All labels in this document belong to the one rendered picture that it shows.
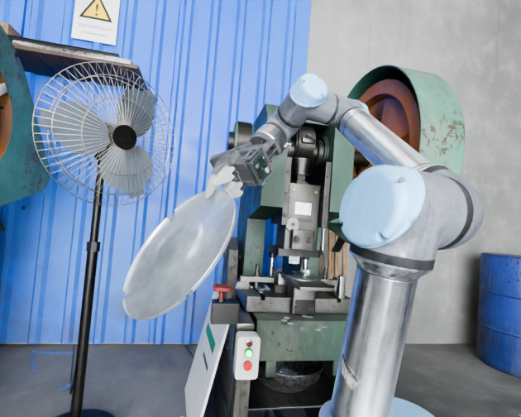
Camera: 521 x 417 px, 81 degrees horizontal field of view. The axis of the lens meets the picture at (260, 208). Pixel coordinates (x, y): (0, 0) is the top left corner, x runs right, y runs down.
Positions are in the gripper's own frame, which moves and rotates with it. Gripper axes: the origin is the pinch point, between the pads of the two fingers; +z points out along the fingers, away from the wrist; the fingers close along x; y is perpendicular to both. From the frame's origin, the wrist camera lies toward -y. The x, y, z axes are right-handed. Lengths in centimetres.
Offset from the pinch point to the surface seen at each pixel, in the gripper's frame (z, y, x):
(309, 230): -46, -16, 55
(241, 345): 9, -15, 53
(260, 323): -3, -18, 60
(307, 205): -52, -17, 47
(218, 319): 5, -26, 50
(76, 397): 49, -89, 70
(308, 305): -20, -10, 70
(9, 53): -33, -123, -53
